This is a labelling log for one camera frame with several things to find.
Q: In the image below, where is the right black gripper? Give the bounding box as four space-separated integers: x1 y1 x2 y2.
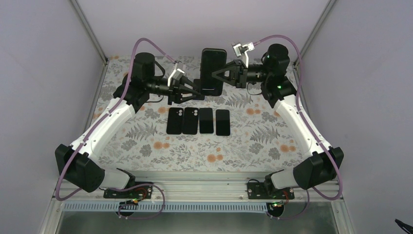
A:
211 59 271 88

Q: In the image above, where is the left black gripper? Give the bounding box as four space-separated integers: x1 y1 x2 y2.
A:
146 76 201 105

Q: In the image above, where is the teal phone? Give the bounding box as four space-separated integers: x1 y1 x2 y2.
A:
199 108 214 134

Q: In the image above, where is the black phone case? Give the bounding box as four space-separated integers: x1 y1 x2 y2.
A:
166 107 184 135
182 107 199 135

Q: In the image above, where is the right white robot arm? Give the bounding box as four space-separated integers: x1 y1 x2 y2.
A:
212 43 344 198

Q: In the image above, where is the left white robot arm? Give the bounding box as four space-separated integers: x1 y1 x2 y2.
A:
55 52 199 197

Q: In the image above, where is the floral table mat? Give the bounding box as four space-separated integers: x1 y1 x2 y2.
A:
78 55 304 173

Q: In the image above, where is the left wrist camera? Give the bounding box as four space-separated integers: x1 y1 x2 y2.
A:
167 61 186 87

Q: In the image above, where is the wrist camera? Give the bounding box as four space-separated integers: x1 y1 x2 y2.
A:
167 61 186 87
231 42 255 68

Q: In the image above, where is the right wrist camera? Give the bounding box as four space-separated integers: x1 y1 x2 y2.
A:
231 42 255 68

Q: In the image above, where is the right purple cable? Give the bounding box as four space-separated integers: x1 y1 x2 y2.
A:
253 34 343 221

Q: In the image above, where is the purple cable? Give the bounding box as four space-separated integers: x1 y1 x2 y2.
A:
253 34 343 221
55 38 178 220

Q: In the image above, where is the aluminium rail frame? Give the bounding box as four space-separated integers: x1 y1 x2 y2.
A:
59 171 339 202

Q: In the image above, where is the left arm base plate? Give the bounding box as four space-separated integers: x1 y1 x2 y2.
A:
103 181 153 200

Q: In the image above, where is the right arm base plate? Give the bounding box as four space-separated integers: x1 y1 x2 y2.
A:
246 179 295 200

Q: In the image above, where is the grey slotted cable duct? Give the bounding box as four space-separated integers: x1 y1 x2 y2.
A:
62 201 267 213

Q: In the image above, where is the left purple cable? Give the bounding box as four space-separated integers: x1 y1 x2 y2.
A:
55 38 178 220

